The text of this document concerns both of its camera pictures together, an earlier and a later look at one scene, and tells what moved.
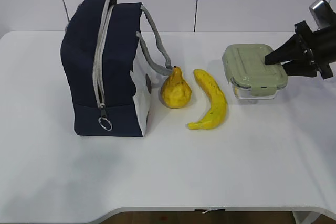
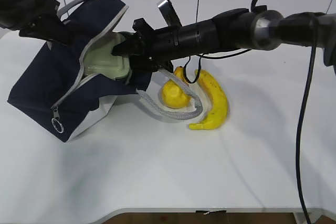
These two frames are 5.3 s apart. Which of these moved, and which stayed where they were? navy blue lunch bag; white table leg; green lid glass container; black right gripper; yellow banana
Moved: navy blue lunch bag; black right gripper; green lid glass container
Stayed: white table leg; yellow banana
